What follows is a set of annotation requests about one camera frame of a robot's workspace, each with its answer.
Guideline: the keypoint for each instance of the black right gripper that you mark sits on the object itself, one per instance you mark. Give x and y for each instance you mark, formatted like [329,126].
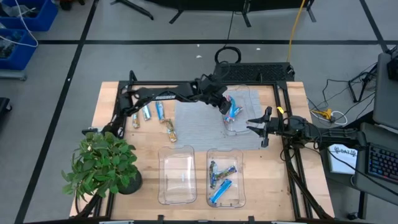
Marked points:
[273,127]

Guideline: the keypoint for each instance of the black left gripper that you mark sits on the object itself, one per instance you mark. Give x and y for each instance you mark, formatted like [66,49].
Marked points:
[216,91]

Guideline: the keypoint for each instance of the pink blue granola bar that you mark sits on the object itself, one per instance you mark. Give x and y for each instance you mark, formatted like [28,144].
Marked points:
[233,100]
[236,111]
[228,119]

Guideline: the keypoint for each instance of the clear plastic bin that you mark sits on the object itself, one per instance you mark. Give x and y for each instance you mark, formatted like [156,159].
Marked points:
[241,127]
[237,186]
[177,174]

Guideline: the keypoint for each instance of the dark blue green granola bar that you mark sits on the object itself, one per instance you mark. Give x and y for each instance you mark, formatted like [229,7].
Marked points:
[213,173]
[228,171]

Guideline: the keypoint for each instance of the snack bars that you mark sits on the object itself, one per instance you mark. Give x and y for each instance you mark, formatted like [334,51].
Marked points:
[171,130]

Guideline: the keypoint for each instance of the light blue granola bar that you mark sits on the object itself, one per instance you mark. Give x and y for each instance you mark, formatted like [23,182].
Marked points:
[220,190]

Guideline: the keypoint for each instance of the white printed food packet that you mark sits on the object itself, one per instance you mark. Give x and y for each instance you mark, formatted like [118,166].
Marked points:
[146,112]

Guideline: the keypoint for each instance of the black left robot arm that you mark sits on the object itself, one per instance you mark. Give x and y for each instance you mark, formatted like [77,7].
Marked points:
[168,95]

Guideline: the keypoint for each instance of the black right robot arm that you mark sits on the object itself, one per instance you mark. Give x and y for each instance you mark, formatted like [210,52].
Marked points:
[326,134]

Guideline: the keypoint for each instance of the grey woven mat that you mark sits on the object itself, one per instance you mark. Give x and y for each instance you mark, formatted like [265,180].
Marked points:
[199,124]

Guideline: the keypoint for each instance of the yellow power plug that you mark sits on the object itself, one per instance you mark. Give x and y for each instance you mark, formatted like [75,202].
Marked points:
[325,114]

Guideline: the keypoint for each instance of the white paper sheet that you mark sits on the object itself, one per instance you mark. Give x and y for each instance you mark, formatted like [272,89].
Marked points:
[342,161]

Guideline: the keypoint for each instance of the black floor stand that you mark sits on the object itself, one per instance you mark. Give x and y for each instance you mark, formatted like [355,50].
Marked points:
[352,90]

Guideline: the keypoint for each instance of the black panel on stands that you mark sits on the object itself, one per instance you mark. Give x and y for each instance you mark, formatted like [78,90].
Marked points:
[217,3]

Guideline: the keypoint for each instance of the grey desk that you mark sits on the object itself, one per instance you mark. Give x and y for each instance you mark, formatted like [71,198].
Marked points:
[362,174]

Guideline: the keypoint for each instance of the black plant pot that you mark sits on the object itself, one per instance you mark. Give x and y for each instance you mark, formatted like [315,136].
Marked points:
[133,185]

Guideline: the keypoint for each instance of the grey desk panel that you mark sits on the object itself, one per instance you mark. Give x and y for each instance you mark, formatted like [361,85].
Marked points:
[385,99]

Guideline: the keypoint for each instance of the black backlit keyboard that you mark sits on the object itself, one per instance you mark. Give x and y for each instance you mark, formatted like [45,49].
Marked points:
[384,161]

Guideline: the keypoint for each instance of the green leafy plant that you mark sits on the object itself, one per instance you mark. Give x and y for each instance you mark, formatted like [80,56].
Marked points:
[99,161]

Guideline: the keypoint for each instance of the black device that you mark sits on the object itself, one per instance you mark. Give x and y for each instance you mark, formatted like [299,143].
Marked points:
[393,70]

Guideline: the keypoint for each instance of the blue storage bin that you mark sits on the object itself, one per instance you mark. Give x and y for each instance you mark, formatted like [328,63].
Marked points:
[25,53]
[43,18]

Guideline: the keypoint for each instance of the grey platform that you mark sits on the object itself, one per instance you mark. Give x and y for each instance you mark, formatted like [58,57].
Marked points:
[12,74]

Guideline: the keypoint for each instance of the black aluminium table frame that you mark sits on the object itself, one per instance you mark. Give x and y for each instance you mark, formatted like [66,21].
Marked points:
[149,83]

